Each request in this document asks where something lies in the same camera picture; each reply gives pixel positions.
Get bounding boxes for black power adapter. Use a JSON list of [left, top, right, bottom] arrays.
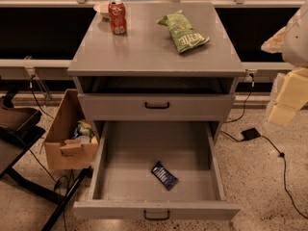
[[242, 128, 261, 141]]

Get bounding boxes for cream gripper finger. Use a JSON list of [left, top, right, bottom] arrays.
[[268, 67, 308, 127]]

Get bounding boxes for snack packets in box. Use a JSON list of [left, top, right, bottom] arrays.
[[71, 120, 94, 143]]

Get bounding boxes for grey drawer cabinet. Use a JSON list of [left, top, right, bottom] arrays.
[[68, 1, 244, 137]]

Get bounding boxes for blue rxbar snack bar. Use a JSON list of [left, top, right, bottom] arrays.
[[151, 161, 179, 191]]

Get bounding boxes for cardboard box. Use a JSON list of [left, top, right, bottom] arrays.
[[44, 90, 98, 169]]

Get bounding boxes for green kettle chips bag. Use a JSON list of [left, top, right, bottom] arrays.
[[156, 10, 210, 54]]

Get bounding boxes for closed grey top drawer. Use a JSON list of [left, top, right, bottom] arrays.
[[78, 93, 235, 121]]

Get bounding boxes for open grey middle drawer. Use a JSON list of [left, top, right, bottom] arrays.
[[74, 121, 241, 220]]

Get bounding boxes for black folding stand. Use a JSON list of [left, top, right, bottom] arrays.
[[0, 92, 90, 231]]

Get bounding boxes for black floor cable left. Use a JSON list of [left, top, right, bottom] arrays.
[[28, 74, 70, 231]]

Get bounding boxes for black floor cable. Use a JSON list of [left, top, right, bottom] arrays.
[[28, 74, 70, 231], [220, 129, 308, 220]]

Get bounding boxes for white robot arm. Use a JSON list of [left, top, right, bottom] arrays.
[[261, 3, 308, 127]]

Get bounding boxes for black floor cable right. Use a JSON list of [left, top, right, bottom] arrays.
[[220, 129, 308, 220]]

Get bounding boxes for orange soda can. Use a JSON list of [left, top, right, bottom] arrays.
[[108, 0, 127, 35]]

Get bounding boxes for white bowl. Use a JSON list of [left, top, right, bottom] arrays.
[[93, 1, 109, 19]]

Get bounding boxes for grey metal railing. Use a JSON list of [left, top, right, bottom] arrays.
[[0, 0, 308, 106]]

